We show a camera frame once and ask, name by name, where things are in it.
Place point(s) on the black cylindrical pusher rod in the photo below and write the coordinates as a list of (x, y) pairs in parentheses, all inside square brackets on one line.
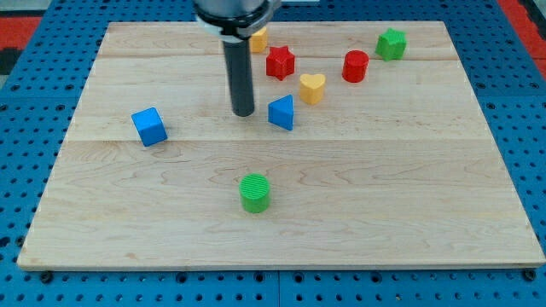
[(240, 78)]

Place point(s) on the green cylinder block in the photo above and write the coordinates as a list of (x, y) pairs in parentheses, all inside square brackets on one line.
[(254, 191)]

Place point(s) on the yellow block behind rod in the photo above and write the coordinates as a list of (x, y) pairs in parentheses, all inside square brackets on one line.
[(259, 41)]

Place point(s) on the red star block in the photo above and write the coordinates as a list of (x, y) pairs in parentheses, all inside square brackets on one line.
[(280, 62)]

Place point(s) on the blue triangle block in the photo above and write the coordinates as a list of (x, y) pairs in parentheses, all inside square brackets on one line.
[(281, 112)]

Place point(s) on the yellow heart block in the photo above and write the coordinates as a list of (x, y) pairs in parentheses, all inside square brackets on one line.
[(311, 88)]

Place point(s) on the blue cube block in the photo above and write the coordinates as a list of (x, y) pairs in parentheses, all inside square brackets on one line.
[(149, 126)]

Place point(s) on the red cylinder block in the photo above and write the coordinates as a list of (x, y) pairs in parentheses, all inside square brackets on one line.
[(355, 66)]

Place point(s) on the green star block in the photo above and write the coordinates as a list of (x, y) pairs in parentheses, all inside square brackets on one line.
[(391, 45)]

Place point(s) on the light wooden board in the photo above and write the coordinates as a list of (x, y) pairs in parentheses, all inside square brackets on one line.
[(399, 171)]

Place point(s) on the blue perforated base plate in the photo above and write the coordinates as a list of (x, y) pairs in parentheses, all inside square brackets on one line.
[(42, 91)]

